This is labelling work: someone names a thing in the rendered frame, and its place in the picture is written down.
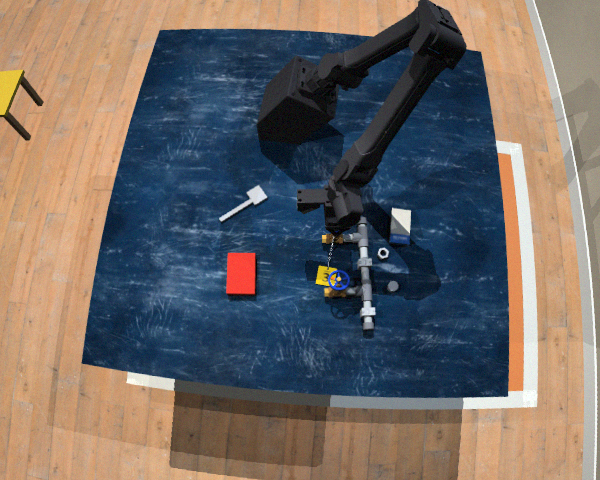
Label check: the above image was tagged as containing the white hex nut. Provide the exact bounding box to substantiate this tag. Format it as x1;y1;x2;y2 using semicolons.
377;248;389;260

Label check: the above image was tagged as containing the yellow tag with metal chain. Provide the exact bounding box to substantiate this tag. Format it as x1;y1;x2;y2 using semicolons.
316;236;337;286

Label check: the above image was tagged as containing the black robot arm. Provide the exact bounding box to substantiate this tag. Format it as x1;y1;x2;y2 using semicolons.
297;0;467;227

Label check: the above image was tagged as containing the red rectangular block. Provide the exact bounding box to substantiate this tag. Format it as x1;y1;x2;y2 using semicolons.
227;253;256;296

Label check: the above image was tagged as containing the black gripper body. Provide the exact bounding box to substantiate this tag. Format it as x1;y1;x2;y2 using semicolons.
325;196;343;229

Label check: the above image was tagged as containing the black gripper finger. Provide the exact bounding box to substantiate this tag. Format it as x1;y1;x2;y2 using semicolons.
325;227;351;236

